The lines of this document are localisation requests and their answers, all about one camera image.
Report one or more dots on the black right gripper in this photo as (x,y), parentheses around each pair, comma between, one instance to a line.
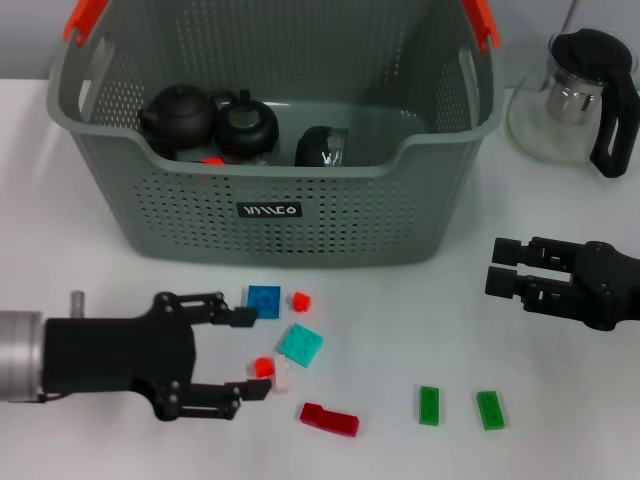
(610,287)

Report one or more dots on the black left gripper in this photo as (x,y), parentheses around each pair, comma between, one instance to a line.
(115,355)

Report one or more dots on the small orange-red brick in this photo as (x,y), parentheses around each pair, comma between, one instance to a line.
(301,301)
(262,367)

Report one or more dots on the white narrow brick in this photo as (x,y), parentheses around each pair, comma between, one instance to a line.
(283,377)

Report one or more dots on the blue square brick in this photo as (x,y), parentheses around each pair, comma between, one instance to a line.
(267,299)

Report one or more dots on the teal square brick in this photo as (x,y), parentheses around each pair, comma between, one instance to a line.
(300,346)

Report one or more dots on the dark red long brick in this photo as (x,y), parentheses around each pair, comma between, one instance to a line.
(332,421)

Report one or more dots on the bright red slope brick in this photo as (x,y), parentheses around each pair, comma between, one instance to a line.
(212,162)

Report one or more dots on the glass teacup with black holder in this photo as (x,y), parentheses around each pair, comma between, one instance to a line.
(247,130)
(315,147)

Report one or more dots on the gray perforated storage bin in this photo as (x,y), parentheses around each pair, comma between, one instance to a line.
(350,215)

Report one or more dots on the green rectangular brick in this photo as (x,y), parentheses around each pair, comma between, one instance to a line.
(430,405)
(491,410)

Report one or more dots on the glass pitcher with black lid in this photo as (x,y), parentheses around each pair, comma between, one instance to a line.
(590,55)

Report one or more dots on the black ceramic teapot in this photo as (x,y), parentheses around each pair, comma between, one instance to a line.
(175,117)

